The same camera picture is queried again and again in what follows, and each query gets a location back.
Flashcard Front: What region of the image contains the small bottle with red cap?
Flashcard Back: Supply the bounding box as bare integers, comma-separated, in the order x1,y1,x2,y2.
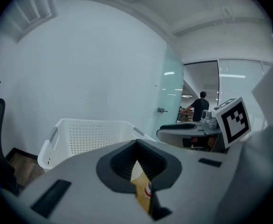
143,181,153,197

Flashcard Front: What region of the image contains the white perforated plastic basket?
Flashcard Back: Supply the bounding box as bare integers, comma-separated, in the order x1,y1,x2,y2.
37,118,157,183

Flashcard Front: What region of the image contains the frosted glass door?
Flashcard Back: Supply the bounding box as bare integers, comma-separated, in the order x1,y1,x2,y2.
158,43,185,131

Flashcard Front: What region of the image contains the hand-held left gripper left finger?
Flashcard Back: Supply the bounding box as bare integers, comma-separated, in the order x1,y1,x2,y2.
17,139,151,224

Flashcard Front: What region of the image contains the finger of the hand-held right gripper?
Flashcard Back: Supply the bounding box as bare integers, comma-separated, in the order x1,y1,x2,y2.
160,122,197,130
156,126,206,148

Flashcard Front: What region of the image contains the person's right hand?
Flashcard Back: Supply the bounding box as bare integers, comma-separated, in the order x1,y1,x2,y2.
190,136,215,152

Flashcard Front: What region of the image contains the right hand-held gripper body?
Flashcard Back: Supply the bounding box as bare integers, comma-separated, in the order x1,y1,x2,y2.
203,96,252,153

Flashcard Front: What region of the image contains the glass office partition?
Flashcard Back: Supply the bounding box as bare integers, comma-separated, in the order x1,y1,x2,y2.
218,59,273,124

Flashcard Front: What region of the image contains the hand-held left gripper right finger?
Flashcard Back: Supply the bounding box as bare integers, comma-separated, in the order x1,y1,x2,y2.
136,139,235,224

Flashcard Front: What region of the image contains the wooden table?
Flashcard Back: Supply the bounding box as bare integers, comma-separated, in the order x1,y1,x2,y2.
130,171,152,214

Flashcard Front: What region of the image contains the grey gripper-mounted camera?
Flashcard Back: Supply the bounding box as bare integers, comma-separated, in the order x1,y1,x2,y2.
200,109,219,129

